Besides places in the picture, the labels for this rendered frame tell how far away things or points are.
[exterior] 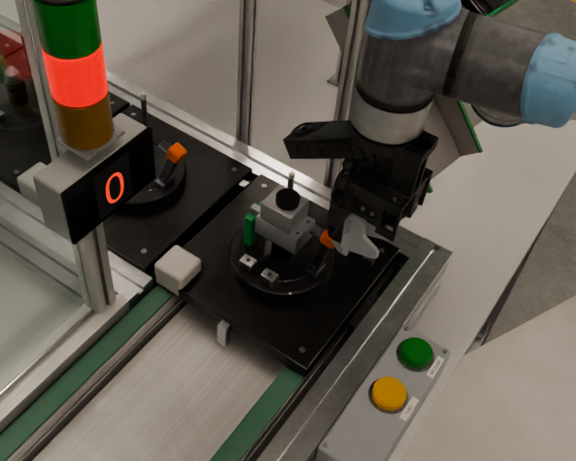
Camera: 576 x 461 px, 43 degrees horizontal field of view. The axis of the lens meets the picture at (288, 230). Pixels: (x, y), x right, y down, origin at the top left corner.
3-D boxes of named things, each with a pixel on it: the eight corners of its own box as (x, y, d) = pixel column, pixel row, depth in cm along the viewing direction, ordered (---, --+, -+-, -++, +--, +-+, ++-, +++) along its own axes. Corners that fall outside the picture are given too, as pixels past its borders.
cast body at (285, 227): (314, 235, 94) (319, 198, 88) (294, 255, 91) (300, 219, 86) (261, 205, 96) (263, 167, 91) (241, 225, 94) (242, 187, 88)
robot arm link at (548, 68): (582, 58, 68) (469, 26, 70) (606, 36, 57) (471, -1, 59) (553, 138, 69) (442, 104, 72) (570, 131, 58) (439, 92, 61)
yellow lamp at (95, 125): (124, 130, 69) (120, 89, 65) (87, 157, 66) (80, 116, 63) (86, 108, 71) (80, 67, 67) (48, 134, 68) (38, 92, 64)
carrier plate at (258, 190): (398, 257, 102) (400, 248, 100) (304, 378, 88) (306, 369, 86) (260, 182, 110) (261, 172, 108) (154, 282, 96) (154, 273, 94)
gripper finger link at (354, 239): (366, 287, 85) (379, 236, 78) (324, 263, 87) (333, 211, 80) (378, 271, 87) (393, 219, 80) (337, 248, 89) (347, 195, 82)
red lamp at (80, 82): (120, 88, 65) (114, 41, 62) (80, 115, 62) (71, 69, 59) (80, 66, 67) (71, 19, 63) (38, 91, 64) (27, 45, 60)
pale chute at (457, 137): (461, 155, 112) (483, 151, 108) (409, 196, 105) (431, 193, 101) (384, -16, 105) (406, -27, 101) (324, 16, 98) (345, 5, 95)
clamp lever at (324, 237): (325, 264, 94) (344, 232, 88) (317, 274, 93) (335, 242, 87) (304, 248, 94) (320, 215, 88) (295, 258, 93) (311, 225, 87)
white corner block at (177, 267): (203, 277, 97) (202, 258, 94) (181, 299, 94) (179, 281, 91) (176, 261, 99) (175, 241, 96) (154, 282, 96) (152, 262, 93)
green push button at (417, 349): (434, 356, 91) (438, 347, 90) (421, 378, 89) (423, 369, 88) (407, 339, 93) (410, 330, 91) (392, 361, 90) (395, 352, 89)
